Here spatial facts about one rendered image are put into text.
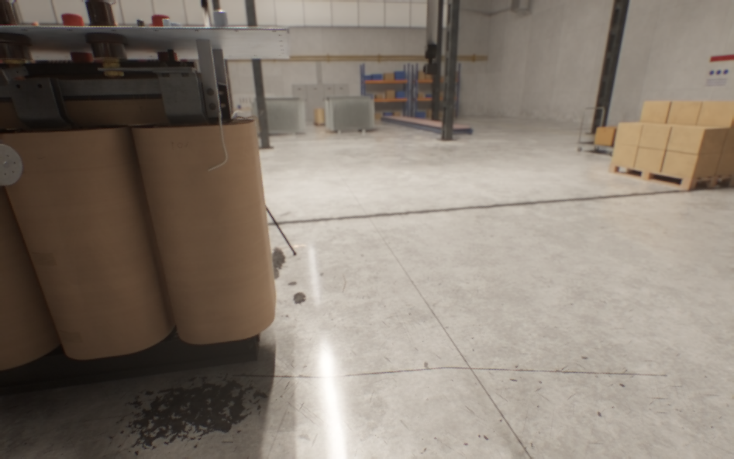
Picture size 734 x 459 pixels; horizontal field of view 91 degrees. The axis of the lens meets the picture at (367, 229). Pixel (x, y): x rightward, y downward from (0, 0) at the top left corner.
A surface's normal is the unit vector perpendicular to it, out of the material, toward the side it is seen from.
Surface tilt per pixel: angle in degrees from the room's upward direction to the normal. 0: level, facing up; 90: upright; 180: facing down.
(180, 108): 90
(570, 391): 0
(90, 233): 90
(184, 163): 90
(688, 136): 90
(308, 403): 0
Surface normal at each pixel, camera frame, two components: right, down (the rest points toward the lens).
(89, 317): 0.19, 0.33
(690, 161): -0.97, 0.11
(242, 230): 0.67, 0.24
